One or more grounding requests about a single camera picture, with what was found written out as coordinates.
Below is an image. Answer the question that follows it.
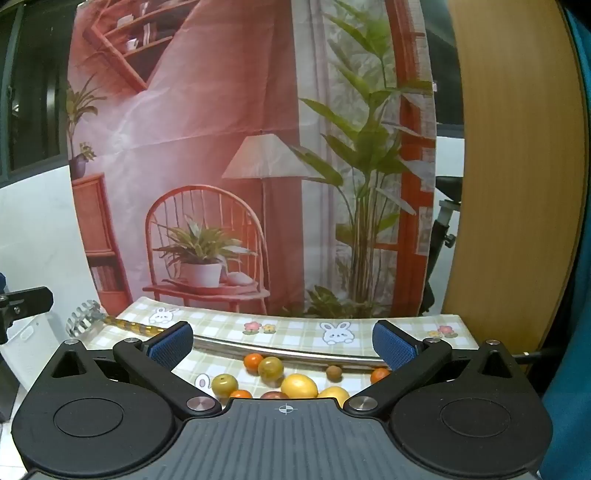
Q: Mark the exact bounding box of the steel pole with gold end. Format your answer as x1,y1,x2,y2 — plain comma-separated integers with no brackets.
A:
65,300,559,371

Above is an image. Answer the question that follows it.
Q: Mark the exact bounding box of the black metal stand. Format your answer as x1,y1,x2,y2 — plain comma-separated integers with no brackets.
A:
422,175,463,319

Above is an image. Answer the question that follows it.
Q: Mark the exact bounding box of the printed room scene backdrop cloth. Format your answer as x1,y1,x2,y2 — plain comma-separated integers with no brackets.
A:
67,0,438,320

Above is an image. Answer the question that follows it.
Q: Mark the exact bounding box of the green-brown plum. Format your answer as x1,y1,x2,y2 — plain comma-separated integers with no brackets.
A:
257,357,284,384

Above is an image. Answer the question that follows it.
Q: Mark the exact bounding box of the yellow-green round fruit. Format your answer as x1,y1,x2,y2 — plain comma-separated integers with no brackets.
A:
211,374,239,398

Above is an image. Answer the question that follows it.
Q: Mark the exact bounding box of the checked bunny print tablecloth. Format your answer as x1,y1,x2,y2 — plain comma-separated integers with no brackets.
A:
60,298,483,411

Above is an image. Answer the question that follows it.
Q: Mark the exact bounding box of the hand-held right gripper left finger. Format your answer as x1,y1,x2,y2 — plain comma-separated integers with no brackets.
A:
47,322,223,417

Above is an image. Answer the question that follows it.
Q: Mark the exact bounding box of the large yellow lemon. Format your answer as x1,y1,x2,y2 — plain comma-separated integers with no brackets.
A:
318,386,351,409

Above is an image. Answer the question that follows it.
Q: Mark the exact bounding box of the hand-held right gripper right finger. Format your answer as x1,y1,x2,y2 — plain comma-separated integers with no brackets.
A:
345,319,528,419

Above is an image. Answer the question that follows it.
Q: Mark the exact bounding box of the teal cloth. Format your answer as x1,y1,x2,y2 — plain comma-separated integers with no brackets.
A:
539,9,591,480

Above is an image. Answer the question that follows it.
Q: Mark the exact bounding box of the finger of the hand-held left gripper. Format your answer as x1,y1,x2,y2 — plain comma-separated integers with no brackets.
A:
0,286,54,345

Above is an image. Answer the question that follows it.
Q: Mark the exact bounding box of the dark window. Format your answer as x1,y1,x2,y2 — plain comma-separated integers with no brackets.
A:
0,0,77,188

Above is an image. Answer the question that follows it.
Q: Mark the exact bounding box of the wooden board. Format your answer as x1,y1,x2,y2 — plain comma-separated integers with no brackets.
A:
441,0,585,365

